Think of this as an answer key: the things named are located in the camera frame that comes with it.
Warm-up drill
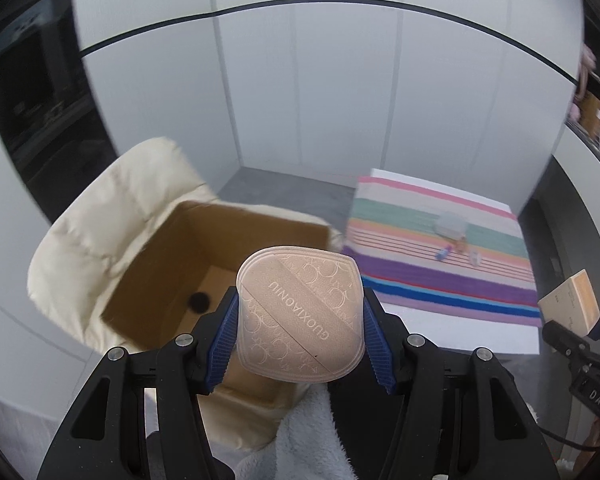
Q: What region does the black glass panel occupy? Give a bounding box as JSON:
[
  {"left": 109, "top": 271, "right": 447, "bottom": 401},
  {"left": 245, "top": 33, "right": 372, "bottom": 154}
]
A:
[{"left": 0, "top": 0, "right": 118, "bottom": 216}]

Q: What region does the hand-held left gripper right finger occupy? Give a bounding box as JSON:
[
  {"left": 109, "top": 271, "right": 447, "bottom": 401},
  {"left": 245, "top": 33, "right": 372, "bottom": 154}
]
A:
[{"left": 362, "top": 287, "right": 561, "bottom": 480}]

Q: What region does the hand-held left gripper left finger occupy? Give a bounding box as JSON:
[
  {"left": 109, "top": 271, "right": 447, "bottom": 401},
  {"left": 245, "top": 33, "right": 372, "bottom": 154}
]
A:
[{"left": 37, "top": 287, "right": 241, "bottom": 480}]

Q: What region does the pink figurine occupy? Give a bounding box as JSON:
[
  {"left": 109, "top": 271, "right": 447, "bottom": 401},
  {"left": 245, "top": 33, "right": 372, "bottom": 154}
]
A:
[{"left": 574, "top": 44, "right": 597, "bottom": 107}]

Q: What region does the brown cardboard box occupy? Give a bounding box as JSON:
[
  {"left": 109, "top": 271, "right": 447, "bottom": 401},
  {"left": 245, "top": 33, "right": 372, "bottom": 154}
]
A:
[{"left": 101, "top": 201, "right": 331, "bottom": 413}]

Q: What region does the cream padded chair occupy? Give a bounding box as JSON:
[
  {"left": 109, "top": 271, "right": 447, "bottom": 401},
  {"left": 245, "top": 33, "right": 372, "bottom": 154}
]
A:
[{"left": 27, "top": 137, "right": 346, "bottom": 451}]

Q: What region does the orange box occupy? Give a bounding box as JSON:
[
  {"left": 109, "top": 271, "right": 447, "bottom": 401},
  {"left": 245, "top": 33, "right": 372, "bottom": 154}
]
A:
[{"left": 577, "top": 92, "right": 600, "bottom": 137}]

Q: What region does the black cabinet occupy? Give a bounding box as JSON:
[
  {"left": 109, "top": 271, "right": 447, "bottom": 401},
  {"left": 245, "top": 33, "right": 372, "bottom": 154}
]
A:
[{"left": 517, "top": 155, "right": 600, "bottom": 321}]

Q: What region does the striped colourful mat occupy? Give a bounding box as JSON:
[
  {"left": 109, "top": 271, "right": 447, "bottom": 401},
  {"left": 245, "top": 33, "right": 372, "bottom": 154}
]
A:
[{"left": 341, "top": 176, "right": 541, "bottom": 328}]

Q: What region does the grey fleece garment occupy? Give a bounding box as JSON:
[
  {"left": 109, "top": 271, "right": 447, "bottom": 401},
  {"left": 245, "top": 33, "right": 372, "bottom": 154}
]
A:
[{"left": 145, "top": 385, "right": 356, "bottom": 480}]

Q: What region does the beige powder puff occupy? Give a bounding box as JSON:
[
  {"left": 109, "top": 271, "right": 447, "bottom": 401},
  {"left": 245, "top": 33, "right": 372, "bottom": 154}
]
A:
[{"left": 236, "top": 246, "right": 366, "bottom": 386}]

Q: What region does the black cable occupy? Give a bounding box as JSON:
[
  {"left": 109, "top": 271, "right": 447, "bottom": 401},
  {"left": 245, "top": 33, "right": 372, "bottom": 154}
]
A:
[{"left": 537, "top": 425, "right": 586, "bottom": 453}]

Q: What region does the beige rectangular box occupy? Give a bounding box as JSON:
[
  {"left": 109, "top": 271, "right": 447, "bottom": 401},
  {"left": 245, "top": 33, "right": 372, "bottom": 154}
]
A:
[{"left": 537, "top": 269, "right": 600, "bottom": 337}]

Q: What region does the grey translucent container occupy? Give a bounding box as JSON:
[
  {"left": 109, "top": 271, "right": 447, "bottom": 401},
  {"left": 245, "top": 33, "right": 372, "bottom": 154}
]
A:
[{"left": 436, "top": 212, "right": 469, "bottom": 237}]

